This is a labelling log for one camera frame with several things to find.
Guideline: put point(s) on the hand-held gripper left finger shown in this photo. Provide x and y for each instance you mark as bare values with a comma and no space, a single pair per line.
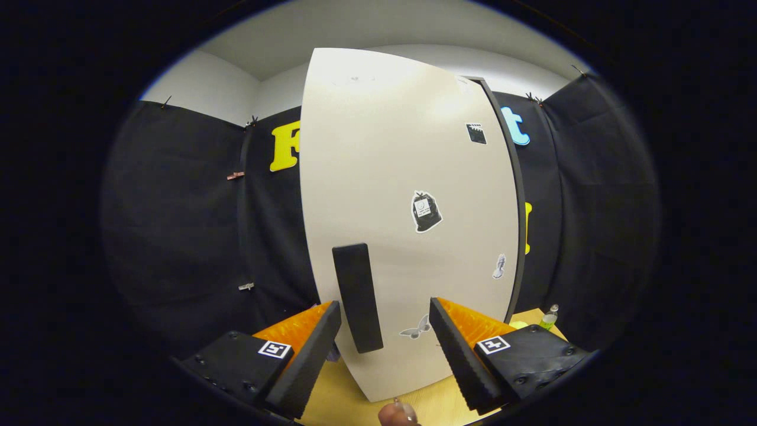
310,361

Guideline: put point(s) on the black backdrop cloth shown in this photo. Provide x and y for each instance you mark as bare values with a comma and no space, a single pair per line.
177,225

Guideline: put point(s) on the pale yellow round object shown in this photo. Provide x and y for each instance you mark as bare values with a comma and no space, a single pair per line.
518,325

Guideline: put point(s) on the grey shoe cabinet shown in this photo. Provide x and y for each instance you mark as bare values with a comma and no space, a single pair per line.
521,195

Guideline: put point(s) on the beige shoe cabinet door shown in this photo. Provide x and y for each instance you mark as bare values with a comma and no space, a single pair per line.
378,148

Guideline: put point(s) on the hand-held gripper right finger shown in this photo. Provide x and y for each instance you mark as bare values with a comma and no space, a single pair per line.
461,361

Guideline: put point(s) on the green label plastic bottle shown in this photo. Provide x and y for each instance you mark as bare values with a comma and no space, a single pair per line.
549,319

